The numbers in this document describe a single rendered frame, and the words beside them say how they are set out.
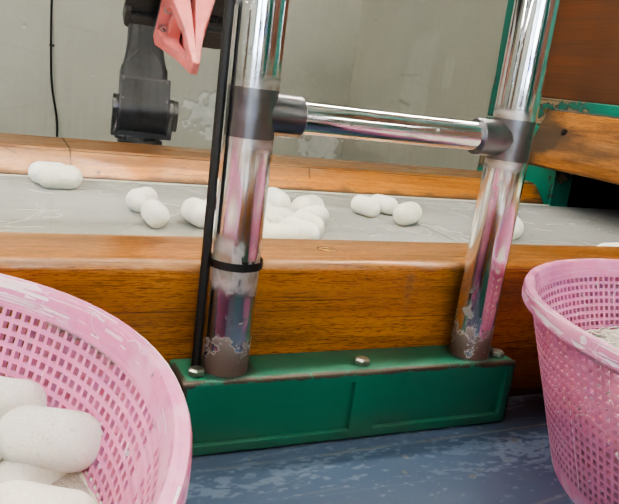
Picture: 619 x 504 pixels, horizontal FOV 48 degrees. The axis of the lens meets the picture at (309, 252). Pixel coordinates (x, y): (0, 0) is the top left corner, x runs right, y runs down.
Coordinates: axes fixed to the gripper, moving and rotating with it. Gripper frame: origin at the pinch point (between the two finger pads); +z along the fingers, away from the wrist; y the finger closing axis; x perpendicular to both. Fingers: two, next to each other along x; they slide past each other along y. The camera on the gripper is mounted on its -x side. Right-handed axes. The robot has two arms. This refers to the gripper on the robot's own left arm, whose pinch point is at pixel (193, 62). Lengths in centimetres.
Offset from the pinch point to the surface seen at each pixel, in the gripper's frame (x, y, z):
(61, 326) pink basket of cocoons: -17.2, -14.2, 36.1
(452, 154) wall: 93, 121, -84
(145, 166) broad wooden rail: 11.3, -2.6, 2.8
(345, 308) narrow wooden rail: -11.1, 1.3, 32.2
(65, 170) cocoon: 6.4, -10.8, 8.2
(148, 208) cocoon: -1.5, -6.3, 18.2
